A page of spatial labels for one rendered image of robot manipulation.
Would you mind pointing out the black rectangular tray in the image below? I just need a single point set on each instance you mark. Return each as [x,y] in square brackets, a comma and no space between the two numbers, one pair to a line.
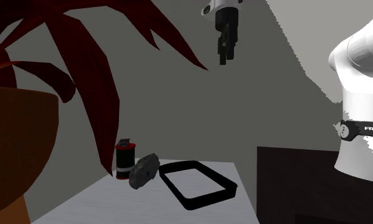
[186,201]

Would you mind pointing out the grey rough rock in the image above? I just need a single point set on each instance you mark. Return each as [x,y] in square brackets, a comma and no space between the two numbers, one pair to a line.
[144,171]

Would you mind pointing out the black and red canister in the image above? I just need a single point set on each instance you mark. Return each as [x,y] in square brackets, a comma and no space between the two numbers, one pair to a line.
[125,159]

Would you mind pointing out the dark robot stand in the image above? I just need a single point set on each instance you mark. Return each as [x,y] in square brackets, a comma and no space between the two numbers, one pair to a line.
[310,189]

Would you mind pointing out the dark red potted plant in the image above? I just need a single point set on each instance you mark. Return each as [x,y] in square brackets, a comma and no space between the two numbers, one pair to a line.
[50,93]

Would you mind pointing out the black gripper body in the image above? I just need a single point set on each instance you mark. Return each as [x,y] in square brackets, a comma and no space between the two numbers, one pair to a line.
[225,18]

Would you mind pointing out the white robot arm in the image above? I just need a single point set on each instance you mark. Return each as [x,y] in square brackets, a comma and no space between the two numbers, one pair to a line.
[360,93]

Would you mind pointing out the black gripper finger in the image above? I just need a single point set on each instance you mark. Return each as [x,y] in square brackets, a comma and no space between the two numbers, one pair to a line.
[231,46]
[222,49]

